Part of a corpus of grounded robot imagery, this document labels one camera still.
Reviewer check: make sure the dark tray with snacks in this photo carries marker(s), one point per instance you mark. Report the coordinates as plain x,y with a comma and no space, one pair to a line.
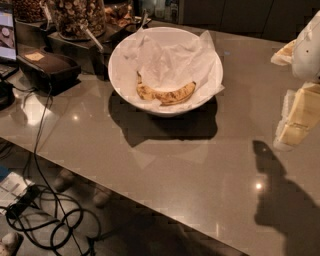
121,20

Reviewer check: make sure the laptop screen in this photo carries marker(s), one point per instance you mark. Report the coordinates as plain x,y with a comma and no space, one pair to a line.
8,48

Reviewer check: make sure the black power adapter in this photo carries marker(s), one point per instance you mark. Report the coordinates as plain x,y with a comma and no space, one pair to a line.
23,202

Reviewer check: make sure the white bowl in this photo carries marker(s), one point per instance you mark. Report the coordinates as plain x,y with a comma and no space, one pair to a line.
123,66

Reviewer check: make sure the glass jar of nuts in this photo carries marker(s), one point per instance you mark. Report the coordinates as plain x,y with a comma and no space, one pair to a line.
28,11
71,17

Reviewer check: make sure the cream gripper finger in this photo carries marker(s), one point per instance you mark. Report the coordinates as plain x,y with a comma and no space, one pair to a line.
284,56
300,114

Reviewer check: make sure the white paper liner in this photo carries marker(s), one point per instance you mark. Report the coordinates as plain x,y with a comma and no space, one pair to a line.
166,60

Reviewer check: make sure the spotted yellow banana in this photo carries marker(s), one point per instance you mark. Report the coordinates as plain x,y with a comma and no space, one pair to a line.
166,98

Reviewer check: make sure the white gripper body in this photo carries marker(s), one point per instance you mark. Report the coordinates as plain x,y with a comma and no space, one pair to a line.
307,53

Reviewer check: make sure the white paper on floor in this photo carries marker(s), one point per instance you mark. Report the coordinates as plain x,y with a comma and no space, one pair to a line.
12,187

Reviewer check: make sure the left glass jar of nuts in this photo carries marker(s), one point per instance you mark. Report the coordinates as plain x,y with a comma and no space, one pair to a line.
28,11

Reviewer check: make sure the white scoop handle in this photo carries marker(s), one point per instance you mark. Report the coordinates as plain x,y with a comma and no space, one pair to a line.
92,37

